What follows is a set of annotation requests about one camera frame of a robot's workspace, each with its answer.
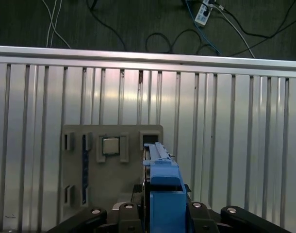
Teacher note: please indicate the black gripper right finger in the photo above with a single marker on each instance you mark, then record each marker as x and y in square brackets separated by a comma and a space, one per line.
[247, 218]

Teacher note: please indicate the grey parts rack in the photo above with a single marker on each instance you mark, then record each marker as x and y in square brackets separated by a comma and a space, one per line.
[109, 179]

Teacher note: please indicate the silver CPU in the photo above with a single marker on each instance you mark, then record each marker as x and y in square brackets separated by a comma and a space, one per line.
[110, 145]

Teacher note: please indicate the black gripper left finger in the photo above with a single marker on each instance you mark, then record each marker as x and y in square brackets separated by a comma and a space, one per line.
[94, 216]

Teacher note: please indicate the white power strip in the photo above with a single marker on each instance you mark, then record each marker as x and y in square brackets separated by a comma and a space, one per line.
[202, 14]

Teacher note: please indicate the hard disk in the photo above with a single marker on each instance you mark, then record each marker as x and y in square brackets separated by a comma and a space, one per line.
[165, 170]

